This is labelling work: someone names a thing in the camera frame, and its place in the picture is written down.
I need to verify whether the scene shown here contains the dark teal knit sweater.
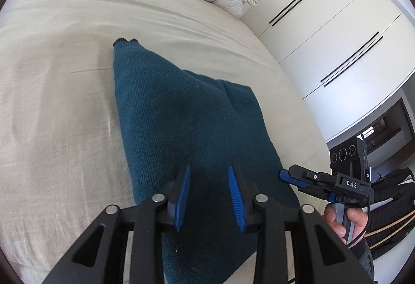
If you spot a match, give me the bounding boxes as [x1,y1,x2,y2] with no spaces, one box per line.
[113,38,299,283]

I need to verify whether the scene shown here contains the person's right hand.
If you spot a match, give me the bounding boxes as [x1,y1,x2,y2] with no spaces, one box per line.
[323,204,369,246]

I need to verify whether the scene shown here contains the black backpack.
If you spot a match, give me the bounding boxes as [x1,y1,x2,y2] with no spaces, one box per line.
[366,167,414,259]

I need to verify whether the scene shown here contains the beige bed with sheet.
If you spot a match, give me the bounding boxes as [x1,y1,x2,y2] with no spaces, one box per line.
[1,0,330,283]

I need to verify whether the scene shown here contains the white wardrobe with black handles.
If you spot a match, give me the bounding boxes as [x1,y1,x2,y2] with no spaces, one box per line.
[243,0,414,141]

